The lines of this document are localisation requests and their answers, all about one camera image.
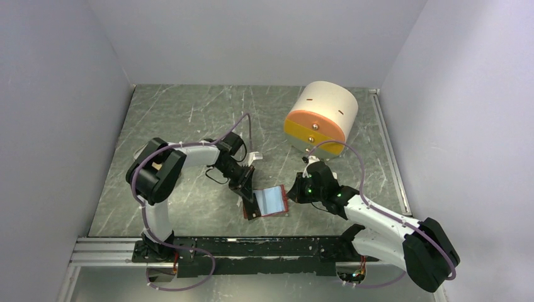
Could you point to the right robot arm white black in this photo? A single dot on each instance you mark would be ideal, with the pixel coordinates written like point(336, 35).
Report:
point(420, 248)

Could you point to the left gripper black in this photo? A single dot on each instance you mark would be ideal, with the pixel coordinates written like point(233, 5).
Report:
point(245, 190)

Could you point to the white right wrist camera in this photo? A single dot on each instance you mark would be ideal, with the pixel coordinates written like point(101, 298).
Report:
point(308, 160)

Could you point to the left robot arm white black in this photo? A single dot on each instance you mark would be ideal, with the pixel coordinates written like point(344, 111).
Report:
point(155, 173)

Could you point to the cream cylindrical drawer box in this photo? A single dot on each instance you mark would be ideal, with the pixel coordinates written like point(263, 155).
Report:
point(324, 111)

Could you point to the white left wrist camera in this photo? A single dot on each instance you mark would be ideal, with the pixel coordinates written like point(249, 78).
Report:
point(253, 156)

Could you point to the red leather card holder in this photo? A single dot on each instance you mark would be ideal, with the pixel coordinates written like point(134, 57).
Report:
point(272, 201)

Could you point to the black VIP credit card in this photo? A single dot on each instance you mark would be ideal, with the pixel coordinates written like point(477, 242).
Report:
point(251, 209)

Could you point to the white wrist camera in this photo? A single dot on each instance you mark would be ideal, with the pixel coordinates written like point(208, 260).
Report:
point(308, 160)
point(253, 156)

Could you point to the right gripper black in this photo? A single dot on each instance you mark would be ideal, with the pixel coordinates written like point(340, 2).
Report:
point(296, 193)

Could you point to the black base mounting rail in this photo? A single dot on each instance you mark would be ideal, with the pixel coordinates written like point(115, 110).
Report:
point(225, 266)

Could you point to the aluminium frame rail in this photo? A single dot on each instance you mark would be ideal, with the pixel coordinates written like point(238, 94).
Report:
point(130, 252)

